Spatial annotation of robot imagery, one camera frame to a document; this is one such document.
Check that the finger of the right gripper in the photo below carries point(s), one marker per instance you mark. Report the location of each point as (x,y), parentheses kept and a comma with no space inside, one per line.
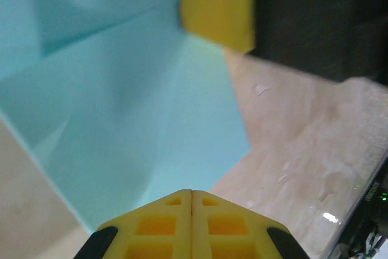
(218,10)

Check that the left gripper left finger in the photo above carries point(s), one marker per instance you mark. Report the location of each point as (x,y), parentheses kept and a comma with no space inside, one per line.
(185,225)

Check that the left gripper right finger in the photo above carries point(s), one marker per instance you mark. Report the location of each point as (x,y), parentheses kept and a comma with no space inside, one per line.
(200,225)

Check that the light blue cloth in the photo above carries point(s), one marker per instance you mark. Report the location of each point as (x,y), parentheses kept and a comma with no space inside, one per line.
(121,104)

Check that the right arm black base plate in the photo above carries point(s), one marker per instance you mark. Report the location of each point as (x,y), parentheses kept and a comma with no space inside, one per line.
(360,213)

